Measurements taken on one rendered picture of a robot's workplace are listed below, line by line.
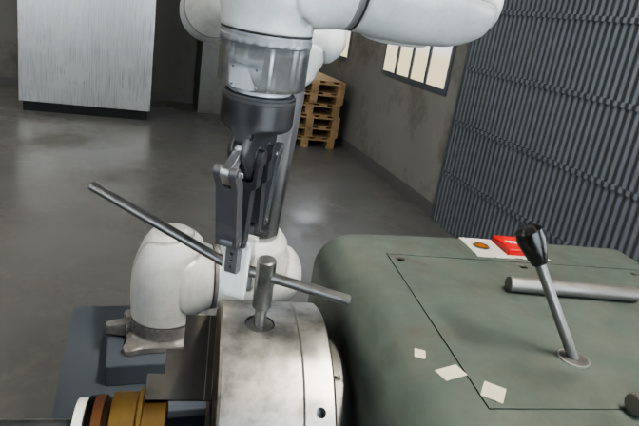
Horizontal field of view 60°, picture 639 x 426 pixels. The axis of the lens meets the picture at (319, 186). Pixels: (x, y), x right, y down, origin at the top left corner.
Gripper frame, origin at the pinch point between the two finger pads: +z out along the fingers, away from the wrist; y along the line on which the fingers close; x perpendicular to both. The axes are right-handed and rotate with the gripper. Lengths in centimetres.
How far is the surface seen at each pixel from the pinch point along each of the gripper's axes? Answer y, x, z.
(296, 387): 5.4, 10.4, 8.9
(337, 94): -605, -149, 96
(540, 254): -8.3, 31.4, -7.5
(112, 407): 8.1, -10.2, 18.4
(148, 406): 5.2, -7.3, 19.3
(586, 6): -334, 67, -42
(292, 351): 2.1, 8.4, 7.2
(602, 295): -28, 44, 4
